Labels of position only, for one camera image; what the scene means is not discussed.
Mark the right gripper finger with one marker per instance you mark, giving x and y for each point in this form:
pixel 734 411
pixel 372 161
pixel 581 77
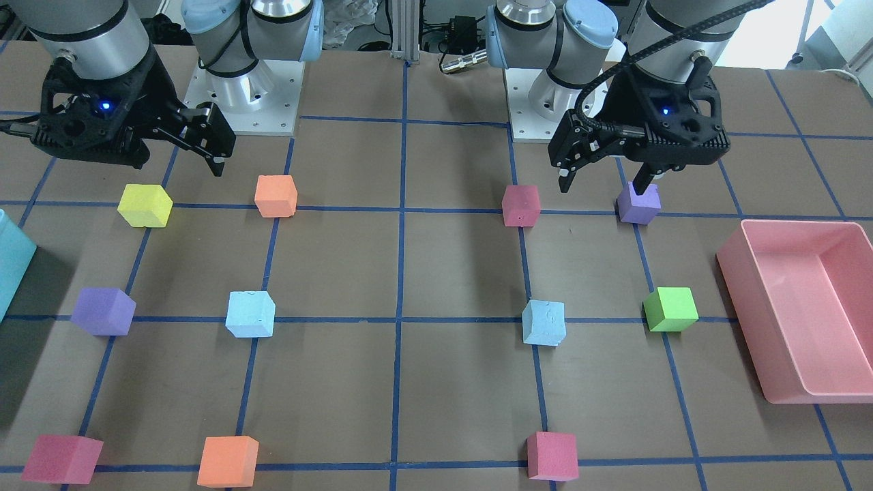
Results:
pixel 206 132

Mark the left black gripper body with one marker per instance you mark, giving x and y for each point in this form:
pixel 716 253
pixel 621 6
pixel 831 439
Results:
pixel 629 101

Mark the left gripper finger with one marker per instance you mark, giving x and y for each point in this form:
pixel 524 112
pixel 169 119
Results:
pixel 651 170
pixel 576 144

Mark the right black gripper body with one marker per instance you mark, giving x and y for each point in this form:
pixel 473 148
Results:
pixel 155 94

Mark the light blue foam block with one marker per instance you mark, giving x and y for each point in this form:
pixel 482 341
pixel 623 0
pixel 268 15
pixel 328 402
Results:
pixel 250 314
pixel 543 323

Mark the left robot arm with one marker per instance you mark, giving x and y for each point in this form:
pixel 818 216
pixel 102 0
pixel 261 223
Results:
pixel 571 41

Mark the purple foam block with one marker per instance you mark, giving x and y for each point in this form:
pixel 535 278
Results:
pixel 104 311
pixel 636 208

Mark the magenta foam block near base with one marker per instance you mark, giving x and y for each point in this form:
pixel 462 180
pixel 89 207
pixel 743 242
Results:
pixel 521 206

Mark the yellow foam block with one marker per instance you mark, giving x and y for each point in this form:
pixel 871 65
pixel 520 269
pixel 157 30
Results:
pixel 145 205

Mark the orange foam block near base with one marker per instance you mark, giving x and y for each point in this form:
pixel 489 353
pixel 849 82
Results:
pixel 276 196

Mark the green foam block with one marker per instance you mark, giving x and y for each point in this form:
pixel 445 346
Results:
pixel 670 309

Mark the cyan plastic bin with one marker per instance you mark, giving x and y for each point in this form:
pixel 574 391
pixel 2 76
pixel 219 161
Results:
pixel 17 251

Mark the pink plastic bin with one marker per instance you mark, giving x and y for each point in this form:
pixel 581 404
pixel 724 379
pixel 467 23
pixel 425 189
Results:
pixel 802 292

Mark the magenta foam block far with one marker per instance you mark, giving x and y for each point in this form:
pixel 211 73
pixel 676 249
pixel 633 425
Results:
pixel 552 456

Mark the orange foam block far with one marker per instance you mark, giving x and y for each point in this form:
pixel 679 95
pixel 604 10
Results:
pixel 228 462

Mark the magenta foam block far corner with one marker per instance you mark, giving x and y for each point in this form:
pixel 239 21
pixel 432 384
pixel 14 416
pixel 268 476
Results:
pixel 62 459

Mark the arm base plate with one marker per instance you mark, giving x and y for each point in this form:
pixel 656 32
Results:
pixel 536 104
pixel 261 103

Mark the aluminium frame post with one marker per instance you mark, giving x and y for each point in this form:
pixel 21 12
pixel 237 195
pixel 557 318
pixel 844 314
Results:
pixel 405 17

